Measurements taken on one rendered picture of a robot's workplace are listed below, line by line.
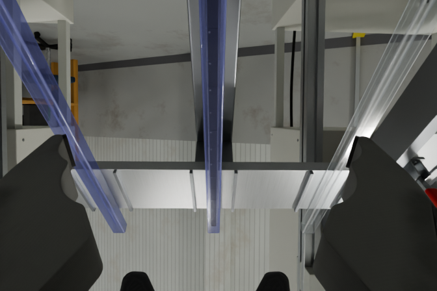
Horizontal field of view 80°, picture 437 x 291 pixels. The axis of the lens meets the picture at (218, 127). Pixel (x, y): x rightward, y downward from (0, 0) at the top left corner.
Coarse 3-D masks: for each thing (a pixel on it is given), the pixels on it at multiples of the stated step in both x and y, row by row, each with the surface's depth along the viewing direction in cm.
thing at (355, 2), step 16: (272, 0) 102; (288, 0) 84; (336, 0) 77; (352, 0) 77; (368, 0) 77; (384, 0) 77; (400, 0) 77; (272, 16) 102; (288, 16) 89; (336, 16) 89; (352, 16) 89; (368, 16) 89; (384, 16) 89; (400, 16) 89; (368, 32) 106; (384, 32) 105; (432, 32) 105
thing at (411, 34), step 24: (432, 0) 13; (408, 24) 14; (432, 24) 14; (408, 48) 15; (384, 72) 16; (384, 96) 17; (360, 120) 18; (336, 168) 22; (336, 192) 25; (312, 216) 28
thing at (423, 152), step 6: (432, 138) 36; (426, 144) 37; (432, 144) 37; (420, 150) 38; (426, 150) 38; (432, 150) 38; (414, 156) 39; (420, 156) 39; (426, 156) 39; (432, 156) 39; (426, 162) 40; (432, 162) 40; (432, 168) 41; (432, 174) 43; (426, 180) 44; (432, 180) 44; (432, 186) 46
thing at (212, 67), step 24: (216, 0) 13; (216, 24) 14; (216, 48) 15; (216, 72) 16; (216, 96) 17; (216, 120) 18; (216, 144) 20; (216, 168) 22; (216, 192) 25; (216, 216) 28
